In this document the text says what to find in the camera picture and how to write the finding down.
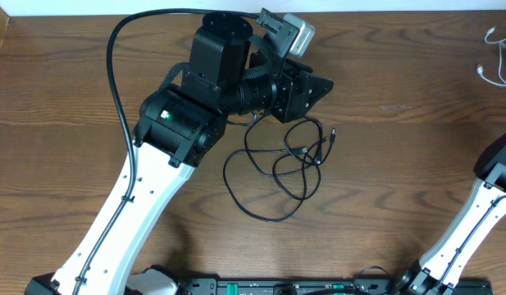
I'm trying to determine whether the black usb cable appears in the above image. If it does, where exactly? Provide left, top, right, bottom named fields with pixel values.
left=222, top=116, right=338, bottom=223

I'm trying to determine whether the white usb cable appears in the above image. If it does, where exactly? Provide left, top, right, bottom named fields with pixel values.
left=476, top=26, right=506, bottom=90

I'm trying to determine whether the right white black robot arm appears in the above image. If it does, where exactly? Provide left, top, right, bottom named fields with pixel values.
left=392, top=133, right=506, bottom=295

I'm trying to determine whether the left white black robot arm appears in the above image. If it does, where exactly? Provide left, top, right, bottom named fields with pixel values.
left=25, top=10, right=333, bottom=294

